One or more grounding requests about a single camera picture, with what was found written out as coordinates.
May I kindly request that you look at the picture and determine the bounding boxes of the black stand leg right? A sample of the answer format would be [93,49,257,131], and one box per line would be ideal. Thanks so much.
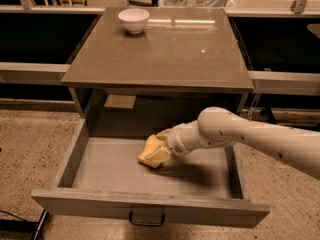
[264,106,277,124]

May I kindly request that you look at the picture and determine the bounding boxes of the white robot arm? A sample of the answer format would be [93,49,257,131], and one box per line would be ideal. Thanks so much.
[138,107,320,179]

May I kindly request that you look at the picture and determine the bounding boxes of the black drawer handle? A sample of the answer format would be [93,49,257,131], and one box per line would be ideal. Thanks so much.
[128,211,165,227]

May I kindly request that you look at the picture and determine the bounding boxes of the grey metal rail frame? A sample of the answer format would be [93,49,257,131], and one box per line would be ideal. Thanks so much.
[1,0,320,96]

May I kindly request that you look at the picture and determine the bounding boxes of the yellow sponge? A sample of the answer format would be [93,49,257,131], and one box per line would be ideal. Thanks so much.
[137,135,170,168]

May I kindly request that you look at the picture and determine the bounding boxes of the open grey top drawer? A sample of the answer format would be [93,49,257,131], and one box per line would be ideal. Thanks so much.
[31,120,270,228]

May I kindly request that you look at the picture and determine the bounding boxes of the white ceramic bowl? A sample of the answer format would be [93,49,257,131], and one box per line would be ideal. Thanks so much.
[118,8,150,34]

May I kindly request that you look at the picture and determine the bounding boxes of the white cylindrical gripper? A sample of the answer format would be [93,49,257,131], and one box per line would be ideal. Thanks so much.
[141,121,204,168]

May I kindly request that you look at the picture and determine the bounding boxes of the grey counter cabinet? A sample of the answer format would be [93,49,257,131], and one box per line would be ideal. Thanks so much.
[62,7,253,129]

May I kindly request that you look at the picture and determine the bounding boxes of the black stand base left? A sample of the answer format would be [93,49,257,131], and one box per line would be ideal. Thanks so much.
[0,210,49,240]

